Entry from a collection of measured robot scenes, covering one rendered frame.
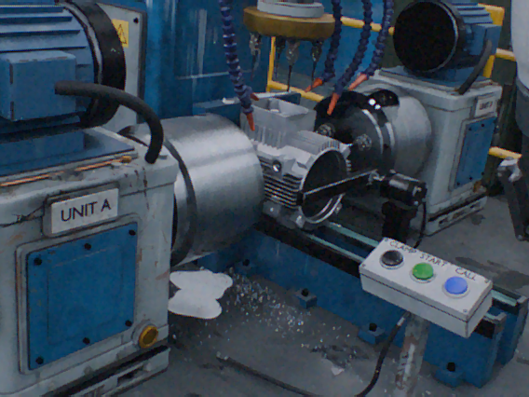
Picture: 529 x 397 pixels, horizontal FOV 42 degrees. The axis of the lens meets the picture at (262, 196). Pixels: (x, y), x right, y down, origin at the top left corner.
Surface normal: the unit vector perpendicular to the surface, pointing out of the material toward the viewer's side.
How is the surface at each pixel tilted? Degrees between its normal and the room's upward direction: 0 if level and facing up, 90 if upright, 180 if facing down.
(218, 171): 58
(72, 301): 90
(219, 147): 40
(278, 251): 90
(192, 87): 90
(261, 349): 0
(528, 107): 113
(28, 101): 90
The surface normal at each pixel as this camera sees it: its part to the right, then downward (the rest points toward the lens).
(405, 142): 0.74, 0.04
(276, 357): 0.11, -0.93
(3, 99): -0.66, 0.21
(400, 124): 0.66, -0.29
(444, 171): 0.74, 0.31
